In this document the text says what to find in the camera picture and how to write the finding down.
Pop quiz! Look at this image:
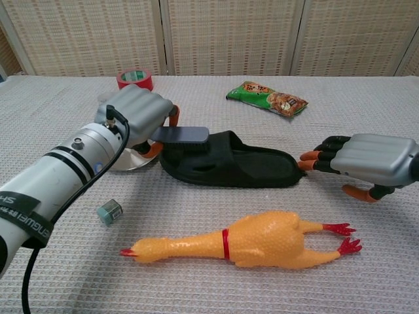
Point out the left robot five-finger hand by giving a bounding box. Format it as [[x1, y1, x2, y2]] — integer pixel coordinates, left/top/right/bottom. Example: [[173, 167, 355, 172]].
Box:
[[94, 84, 180, 158]]

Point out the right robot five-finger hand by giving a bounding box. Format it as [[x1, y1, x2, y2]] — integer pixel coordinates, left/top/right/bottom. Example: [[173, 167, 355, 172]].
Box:
[[297, 133, 419, 203]]

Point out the dark grey brush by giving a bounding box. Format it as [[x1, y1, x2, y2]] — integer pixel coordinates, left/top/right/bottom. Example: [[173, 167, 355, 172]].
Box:
[[151, 126, 210, 152]]

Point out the black slipper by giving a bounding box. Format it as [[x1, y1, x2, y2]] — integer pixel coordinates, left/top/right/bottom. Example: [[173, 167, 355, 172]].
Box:
[[159, 130, 308, 188]]

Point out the red tape roll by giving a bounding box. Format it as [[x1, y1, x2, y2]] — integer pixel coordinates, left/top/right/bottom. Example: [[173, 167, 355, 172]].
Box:
[[117, 67, 155, 92]]

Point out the round metal plate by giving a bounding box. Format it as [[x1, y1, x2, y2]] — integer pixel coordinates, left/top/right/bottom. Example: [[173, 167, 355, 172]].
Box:
[[113, 139, 161, 173]]

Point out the small green box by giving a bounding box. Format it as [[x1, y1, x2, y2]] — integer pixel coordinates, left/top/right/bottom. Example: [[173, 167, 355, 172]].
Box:
[[96, 198, 124, 227]]

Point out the woven folding screen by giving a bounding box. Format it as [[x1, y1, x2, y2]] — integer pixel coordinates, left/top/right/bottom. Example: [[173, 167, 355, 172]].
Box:
[[0, 0, 419, 78]]

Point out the green snack bag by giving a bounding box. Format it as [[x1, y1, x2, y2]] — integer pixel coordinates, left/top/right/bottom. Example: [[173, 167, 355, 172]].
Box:
[[225, 80, 309, 119]]

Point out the yellow rubber chicken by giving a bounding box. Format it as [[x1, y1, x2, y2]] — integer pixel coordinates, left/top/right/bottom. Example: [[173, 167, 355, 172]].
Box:
[[119, 210, 363, 270]]

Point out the white woven tablecloth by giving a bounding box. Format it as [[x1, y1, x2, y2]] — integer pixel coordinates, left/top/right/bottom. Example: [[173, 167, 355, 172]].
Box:
[[0, 75, 419, 314]]

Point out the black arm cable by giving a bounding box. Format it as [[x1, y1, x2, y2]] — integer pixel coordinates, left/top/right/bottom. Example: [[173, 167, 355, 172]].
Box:
[[21, 104, 131, 314]]

